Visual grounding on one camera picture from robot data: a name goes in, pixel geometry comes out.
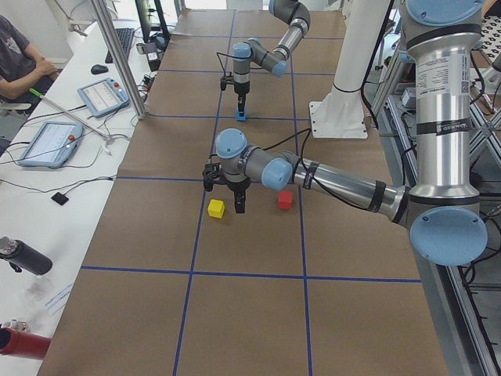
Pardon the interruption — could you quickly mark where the red bottle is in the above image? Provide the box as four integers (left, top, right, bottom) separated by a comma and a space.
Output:
1, 327, 52, 360

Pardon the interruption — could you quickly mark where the small black square pad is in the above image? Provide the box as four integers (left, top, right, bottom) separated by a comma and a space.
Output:
51, 192, 69, 206

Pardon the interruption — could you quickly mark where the white pedestal column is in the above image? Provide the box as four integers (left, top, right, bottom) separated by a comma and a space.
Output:
310, 0, 393, 139

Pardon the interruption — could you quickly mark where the black water bottle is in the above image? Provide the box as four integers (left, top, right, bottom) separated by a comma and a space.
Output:
1, 237, 52, 276

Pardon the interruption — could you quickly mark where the seated person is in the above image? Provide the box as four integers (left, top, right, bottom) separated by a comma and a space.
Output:
1, 16, 59, 103

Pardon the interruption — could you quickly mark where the blue block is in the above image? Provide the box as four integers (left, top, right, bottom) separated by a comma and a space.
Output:
235, 110, 247, 121

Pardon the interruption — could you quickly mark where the near teach pendant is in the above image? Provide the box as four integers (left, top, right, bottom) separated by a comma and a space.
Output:
17, 121, 84, 168

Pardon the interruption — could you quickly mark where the red block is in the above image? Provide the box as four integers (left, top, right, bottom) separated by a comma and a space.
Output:
277, 190, 294, 210

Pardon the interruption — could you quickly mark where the black computer mouse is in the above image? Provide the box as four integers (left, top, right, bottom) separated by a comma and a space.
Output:
91, 64, 109, 75

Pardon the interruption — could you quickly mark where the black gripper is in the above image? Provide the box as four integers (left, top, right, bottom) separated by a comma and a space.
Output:
225, 178, 251, 213
233, 81, 250, 116

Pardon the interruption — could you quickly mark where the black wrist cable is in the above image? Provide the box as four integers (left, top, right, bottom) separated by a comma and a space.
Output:
215, 51, 243, 85
207, 128, 314, 165

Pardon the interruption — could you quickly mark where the teach pendant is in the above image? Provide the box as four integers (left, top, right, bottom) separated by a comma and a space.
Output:
17, 121, 84, 168
77, 78, 129, 118

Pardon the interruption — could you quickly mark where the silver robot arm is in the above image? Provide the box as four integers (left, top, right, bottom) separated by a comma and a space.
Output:
220, 0, 311, 121
203, 1, 488, 266

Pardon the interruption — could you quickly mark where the yellow block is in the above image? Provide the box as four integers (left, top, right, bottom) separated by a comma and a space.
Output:
207, 199, 225, 219

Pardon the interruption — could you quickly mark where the brown paper table cover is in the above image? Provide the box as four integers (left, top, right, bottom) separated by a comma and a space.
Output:
40, 10, 448, 375

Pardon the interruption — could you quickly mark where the black box device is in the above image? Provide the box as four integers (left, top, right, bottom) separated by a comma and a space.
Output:
135, 42, 164, 71

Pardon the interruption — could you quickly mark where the black keyboard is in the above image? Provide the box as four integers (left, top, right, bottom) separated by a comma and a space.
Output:
115, 27, 135, 61

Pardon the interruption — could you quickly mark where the far teach pendant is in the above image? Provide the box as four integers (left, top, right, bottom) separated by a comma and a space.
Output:
77, 78, 129, 118

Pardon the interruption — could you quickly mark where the aluminium frame post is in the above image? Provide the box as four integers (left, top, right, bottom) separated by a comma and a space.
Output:
91, 0, 146, 120

